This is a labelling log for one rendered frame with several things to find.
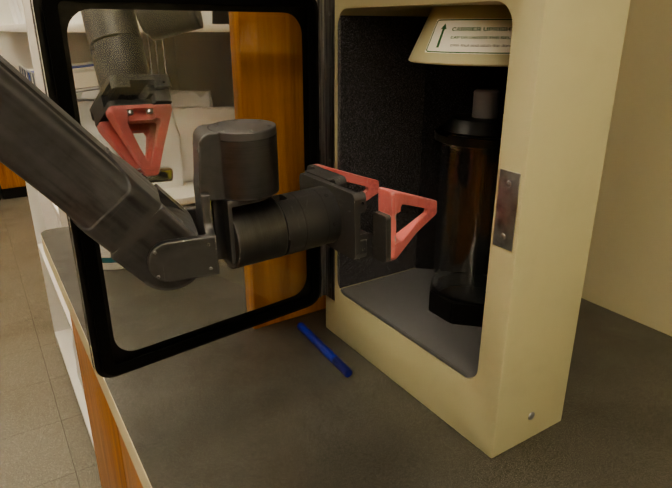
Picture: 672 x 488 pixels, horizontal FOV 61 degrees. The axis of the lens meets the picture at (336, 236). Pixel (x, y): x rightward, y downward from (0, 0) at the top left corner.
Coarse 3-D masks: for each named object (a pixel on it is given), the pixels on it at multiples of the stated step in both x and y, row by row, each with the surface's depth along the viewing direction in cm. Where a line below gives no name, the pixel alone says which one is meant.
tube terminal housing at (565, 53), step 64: (384, 0) 58; (448, 0) 51; (512, 0) 45; (576, 0) 44; (512, 64) 46; (576, 64) 46; (512, 128) 47; (576, 128) 49; (576, 192) 52; (512, 256) 50; (576, 256) 55; (512, 320) 52; (576, 320) 58; (448, 384) 61; (512, 384) 55
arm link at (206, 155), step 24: (240, 120) 50; (264, 120) 49; (216, 144) 46; (240, 144) 45; (264, 144) 46; (216, 168) 46; (240, 168) 46; (264, 168) 47; (216, 192) 47; (240, 192) 47; (264, 192) 48; (192, 216) 53; (168, 240) 45; (192, 240) 46; (168, 264) 46; (192, 264) 46; (216, 264) 47
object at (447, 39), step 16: (432, 16) 58; (448, 16) 55; (464, 16) 54; (480, 16) 53; (496, 16) 53; (432, 32) 56; (448, 32) 55; (464, 32) 54; (480, 32) 53; (496, 32) 52; (416, 48) 59; (432, 48) 56; (448, 48) 54; (464, 48) 53; (480, 48) 53; (496, 48) 52; (448, 64) 54; (464, 64) 53; (480, 64) 53; (496, 64) 52
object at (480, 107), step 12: (480, 96) 62; (492, 96) 61; (480, 108) 62; (492, 108) 62; (456, 120) 62; (468, 120) 61; (480, 120) 61; (492, 120) 61; (456, 132) 61; (468, 132) 60; (480, 132) 60; (492, 132) 60
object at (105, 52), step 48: (96, 48) 52; (144, 48) 55; (192, 48) 58; (240, 48) 61; (288, 48) 65; (48, 96) 51; (96, 96) 53; (144, 96) 56; (192, 96) 59; (240, 96) 63; (288, 96) 67; (144, 144) 57; (192, 144) 60; (288, 144) 68; (192, 192) 62; (144, 288) 61; (192, 288) 65; (240, 288) 70; (288, 288) 75; (144, 336) 63
